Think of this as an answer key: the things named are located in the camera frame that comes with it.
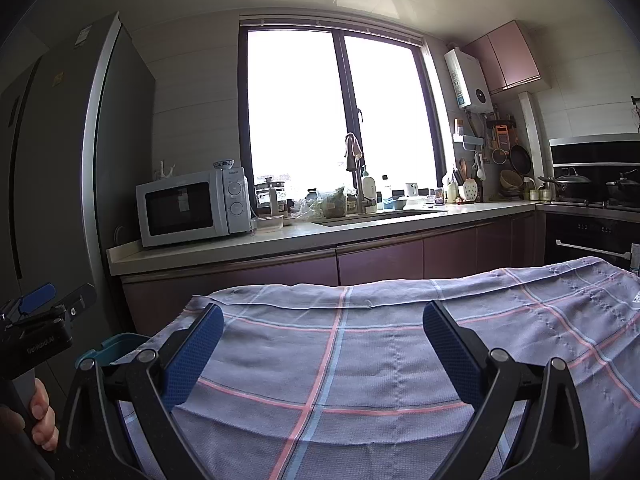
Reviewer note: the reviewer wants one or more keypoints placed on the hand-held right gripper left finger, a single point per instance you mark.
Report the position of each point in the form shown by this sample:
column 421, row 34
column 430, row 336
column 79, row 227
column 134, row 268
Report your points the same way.
column 195, row 355

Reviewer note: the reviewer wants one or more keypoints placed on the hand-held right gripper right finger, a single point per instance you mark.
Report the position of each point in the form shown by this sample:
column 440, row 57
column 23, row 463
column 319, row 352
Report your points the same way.
column 450, row 350

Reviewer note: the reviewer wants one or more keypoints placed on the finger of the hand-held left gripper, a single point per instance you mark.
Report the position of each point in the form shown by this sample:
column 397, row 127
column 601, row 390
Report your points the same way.
column 35, row 300
column 75, row 302

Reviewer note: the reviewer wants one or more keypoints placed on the teal plastic bin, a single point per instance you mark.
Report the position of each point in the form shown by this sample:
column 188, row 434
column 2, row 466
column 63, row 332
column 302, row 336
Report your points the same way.
column 112, row 352

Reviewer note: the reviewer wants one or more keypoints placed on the person's left hand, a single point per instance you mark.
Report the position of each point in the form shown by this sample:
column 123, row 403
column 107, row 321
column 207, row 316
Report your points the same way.
column 42, row 415

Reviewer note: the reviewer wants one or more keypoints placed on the grey round plate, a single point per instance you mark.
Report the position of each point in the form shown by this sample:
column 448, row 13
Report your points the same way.
column 119, row 235

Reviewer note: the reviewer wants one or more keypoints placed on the purple checked tablecloth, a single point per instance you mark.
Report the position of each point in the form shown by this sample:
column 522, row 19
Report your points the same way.
column 350, row 360

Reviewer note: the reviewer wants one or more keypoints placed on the maroon base cabinet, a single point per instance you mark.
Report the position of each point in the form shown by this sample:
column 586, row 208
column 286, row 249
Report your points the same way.
column 380, row 260

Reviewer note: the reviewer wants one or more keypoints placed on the grey refrigerator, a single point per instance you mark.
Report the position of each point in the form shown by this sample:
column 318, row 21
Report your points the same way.
column 60, row 160

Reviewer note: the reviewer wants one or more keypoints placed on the clear glass container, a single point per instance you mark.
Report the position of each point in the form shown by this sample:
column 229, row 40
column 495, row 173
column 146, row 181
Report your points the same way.
column 267, row 224

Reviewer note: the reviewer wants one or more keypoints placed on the pale blue bowl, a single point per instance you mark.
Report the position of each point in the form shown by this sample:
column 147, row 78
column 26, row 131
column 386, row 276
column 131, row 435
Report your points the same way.
column 397, row 204

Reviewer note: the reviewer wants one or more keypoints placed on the white microwave oven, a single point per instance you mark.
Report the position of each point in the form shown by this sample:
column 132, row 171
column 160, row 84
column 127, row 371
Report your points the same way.
column 235, row 200

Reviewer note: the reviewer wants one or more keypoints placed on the white branch ornament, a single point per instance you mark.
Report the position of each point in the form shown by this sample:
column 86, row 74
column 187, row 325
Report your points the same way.
column 165, row 170

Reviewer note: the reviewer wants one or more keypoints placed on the beige kitchen countertop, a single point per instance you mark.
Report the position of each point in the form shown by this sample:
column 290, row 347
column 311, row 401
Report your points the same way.
column 300, row 232

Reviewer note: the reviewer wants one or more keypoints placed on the white spotted utensil holder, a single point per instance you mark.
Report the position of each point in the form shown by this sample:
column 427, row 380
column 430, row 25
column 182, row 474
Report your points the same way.
column 471, row 190

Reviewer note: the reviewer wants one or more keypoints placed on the white mug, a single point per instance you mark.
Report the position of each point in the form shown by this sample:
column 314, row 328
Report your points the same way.
column 412, row 190

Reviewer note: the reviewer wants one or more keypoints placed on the beige colander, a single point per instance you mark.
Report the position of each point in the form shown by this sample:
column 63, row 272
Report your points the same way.
column 512, row 182

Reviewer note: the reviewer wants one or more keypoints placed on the white pump soap bottle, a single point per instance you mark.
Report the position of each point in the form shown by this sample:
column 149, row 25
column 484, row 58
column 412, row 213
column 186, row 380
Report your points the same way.
column 369, row 187

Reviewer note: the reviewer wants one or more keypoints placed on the black built-in oven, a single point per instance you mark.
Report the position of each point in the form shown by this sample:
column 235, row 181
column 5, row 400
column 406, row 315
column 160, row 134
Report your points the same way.
column 590, row 230

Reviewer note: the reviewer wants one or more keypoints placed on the white ladle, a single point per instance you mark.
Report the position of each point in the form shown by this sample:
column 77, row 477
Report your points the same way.
column 480, row 167

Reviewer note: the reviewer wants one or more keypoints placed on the steel kitchen faucet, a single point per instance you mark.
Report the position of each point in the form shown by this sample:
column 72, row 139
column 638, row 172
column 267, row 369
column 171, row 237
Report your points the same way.
column 359, row 185

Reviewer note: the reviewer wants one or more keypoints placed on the plastic bag of vegetables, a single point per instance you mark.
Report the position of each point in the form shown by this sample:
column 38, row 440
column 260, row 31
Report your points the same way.
column 327, row 205

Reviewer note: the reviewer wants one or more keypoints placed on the blue and white bowl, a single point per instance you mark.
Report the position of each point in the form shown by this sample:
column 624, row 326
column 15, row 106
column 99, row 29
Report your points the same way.
column 223, row 164

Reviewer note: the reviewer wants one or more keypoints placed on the black frying pan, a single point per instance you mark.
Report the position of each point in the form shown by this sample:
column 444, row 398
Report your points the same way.
column 520, row 159

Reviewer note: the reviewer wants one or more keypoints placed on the black wok with lid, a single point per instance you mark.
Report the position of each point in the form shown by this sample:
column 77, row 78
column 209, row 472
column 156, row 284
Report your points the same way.
column 570, row 185

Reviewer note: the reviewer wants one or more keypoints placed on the orange grater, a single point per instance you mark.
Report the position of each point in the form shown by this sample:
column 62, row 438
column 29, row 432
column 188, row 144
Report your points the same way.
column 505, row 139

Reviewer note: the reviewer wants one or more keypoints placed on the beige rag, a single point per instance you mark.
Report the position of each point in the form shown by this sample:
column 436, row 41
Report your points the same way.
column 356, row 149

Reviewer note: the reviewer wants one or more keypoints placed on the black cooking pot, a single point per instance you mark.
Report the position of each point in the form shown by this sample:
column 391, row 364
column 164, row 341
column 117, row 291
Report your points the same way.
column 625, row 187

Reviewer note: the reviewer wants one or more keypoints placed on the steel range hood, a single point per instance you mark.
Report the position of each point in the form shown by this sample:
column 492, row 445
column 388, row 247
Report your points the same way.
column 595, row 152

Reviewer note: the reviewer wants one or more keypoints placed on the dark framed window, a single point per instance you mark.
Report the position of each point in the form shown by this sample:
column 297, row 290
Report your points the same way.
column 295, row 110

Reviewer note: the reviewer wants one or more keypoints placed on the pale blue wall shelf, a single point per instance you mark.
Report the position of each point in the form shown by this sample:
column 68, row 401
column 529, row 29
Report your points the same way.
column 467, row 141

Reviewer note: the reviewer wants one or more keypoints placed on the white wall water heater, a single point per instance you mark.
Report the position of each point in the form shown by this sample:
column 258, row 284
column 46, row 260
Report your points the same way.
column 467, row 77

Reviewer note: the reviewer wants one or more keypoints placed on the pink wall cabinet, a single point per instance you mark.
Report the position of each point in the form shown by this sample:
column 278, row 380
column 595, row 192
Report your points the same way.
column 505, row 57

